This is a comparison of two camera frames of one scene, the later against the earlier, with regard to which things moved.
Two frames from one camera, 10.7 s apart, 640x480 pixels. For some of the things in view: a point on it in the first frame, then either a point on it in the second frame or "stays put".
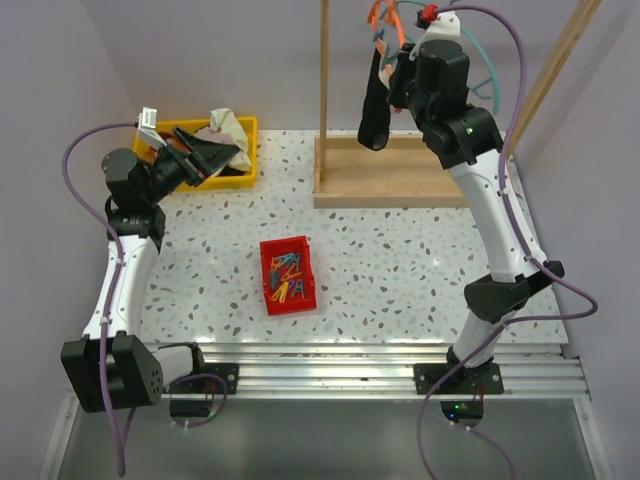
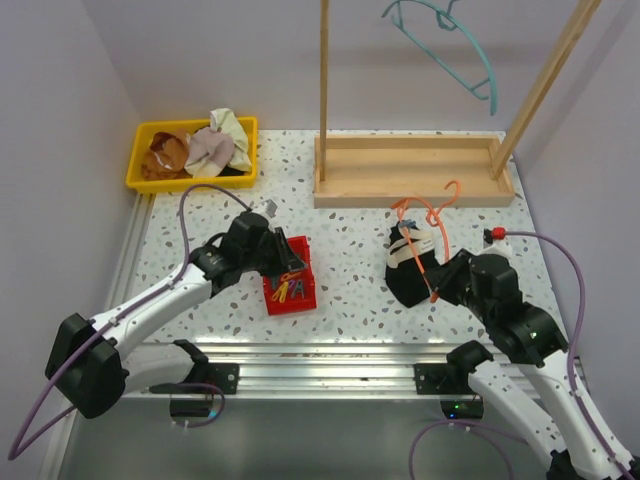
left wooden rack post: [323, 86] stays put
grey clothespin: [298, 289] stays put
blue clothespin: [379, 36] to [408, 222]
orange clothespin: [290, 274] stays put
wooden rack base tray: [407, 173] stays put
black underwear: [374, 130] to [411, 257]
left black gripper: [210, 156] to [284, 256]
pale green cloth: [224, 119] stays put
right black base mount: [485, 380] stays put
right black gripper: [396, 96] to [442, 277]
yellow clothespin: [281, 292] stays put
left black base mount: [209, 385] stays put
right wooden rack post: [550, 69] stays put
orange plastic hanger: [390, 11] to [434, 219]
